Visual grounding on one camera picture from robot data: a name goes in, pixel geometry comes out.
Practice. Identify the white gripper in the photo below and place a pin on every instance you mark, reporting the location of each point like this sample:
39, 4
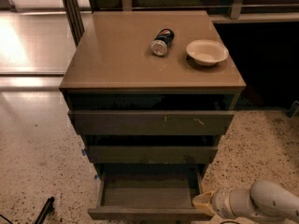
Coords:
221, 202

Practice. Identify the grey bottom drawer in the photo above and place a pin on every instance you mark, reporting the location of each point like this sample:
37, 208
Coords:
153, 192

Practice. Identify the grey drawer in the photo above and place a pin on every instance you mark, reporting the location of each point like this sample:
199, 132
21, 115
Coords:
150, 154
143, 122
153, 192

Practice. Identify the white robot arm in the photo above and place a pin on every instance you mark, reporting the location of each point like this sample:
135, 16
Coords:
263, 201

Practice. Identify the grey middle drawer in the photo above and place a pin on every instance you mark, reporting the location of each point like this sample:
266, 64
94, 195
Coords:
150, 154

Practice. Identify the grey drawer cabinet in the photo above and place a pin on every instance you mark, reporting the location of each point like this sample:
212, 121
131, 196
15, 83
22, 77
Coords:
114, 68

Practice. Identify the grey top drawer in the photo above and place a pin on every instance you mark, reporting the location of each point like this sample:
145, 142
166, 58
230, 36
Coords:
143, 122

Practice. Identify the white bowl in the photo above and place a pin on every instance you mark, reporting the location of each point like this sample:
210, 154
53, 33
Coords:
207, 52

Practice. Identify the black stand leg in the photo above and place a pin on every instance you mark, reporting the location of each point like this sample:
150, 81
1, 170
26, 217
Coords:
47, 209

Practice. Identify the blue Pepsi soda can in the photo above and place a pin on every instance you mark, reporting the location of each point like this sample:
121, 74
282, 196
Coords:
162, 42

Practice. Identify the metal shelving frame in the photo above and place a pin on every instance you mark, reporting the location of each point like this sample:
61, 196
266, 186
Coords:
220, 11

